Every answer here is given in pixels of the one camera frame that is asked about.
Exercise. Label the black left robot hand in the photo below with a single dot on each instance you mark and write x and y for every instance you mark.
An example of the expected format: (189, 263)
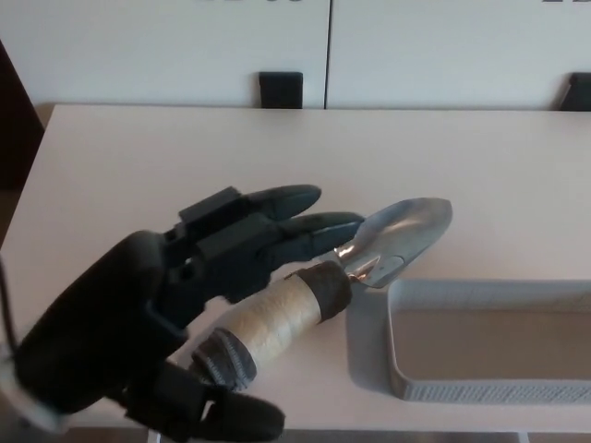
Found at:
(106, 323)

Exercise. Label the grey rectangular container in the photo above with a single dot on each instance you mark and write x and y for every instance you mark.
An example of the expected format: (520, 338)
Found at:
(369, 332)

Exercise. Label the dark brown wooden panel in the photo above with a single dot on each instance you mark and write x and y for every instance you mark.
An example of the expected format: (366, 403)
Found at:
(16, 129)

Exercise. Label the white cabinet door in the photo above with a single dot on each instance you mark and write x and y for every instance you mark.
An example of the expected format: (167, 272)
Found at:
(138, 46)
(438, 46)

